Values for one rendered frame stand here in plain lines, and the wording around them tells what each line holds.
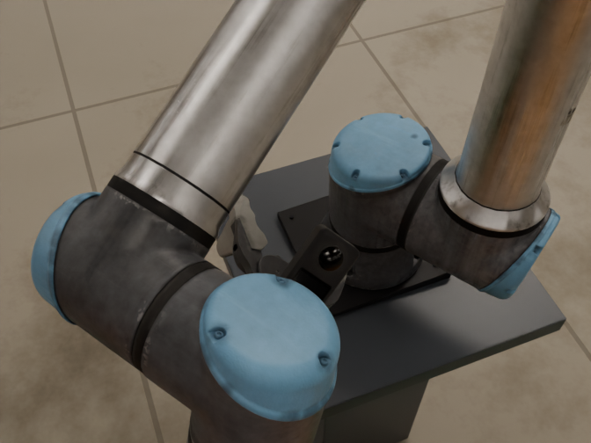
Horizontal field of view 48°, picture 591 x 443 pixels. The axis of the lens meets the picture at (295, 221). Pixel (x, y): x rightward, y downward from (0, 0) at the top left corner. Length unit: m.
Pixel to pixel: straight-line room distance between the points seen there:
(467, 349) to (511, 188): 0.36
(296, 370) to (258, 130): 0.18
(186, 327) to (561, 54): 0.49
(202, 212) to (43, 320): 1.68
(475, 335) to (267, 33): 0.77
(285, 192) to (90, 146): 1.35
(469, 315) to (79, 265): 0.82
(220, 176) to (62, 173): 2.02
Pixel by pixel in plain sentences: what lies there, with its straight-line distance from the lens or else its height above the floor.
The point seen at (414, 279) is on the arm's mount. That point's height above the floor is 0.77.
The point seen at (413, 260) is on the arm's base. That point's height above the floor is 0.80.
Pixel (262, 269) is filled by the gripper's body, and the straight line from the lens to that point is 0.66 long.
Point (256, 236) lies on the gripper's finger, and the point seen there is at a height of 1.19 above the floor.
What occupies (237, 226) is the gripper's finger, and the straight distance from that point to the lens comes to 0.69.
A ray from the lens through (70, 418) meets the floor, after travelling 1.97.
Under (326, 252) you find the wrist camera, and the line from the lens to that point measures 0.61.
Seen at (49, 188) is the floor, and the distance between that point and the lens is 2.45.
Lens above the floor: 1.74
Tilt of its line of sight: 52 degrees down
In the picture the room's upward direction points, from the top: straight up
